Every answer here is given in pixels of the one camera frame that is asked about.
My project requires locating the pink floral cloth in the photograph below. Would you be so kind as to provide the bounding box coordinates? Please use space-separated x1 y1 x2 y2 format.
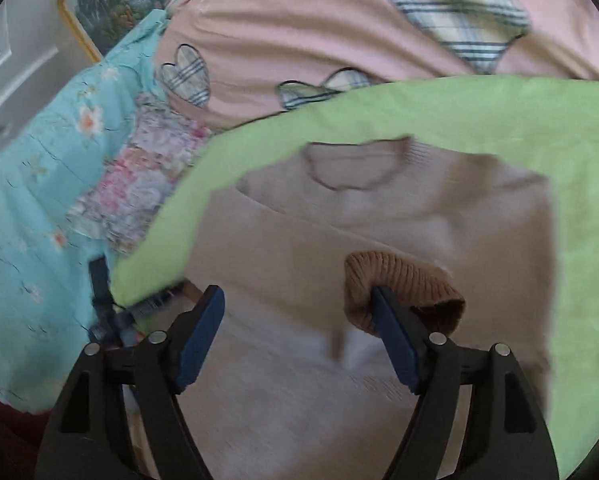
66 92 215 256

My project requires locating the teal floral bed sheet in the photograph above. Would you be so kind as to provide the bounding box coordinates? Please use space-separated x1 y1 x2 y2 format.
0 10 215 413

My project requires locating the gold framed landscape painting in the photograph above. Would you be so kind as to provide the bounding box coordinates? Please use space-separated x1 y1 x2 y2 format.
56 0 230 63

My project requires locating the white panelled door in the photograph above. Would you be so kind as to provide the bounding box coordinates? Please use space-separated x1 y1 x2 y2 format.
0 0 77 171

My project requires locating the pink blanket with plaid hearts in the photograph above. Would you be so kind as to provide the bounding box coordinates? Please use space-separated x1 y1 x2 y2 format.
154 0 599 131

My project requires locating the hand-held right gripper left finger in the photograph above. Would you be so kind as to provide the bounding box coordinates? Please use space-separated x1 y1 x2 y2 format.
33 284 226 480

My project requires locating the dark red cloth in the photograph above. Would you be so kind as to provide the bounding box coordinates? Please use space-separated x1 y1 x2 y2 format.
0 385 47 480

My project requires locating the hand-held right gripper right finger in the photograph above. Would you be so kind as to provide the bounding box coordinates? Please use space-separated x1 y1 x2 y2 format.
369 286 560 480

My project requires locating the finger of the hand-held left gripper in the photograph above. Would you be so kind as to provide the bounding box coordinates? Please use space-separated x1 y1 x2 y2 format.
89 257 113 312

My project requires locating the beige sweater with brown cuffs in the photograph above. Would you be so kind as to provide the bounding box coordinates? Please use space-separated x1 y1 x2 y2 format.
182 135 560 480

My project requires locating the light green cloth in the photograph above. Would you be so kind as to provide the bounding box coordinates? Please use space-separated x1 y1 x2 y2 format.
110 76 599 480

